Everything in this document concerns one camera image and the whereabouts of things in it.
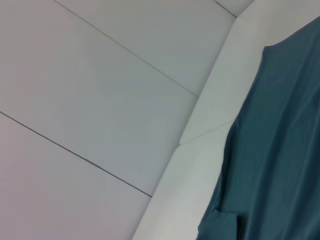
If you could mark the teal T-shirt with pink print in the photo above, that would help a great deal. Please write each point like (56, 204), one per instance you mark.
(275, 150)

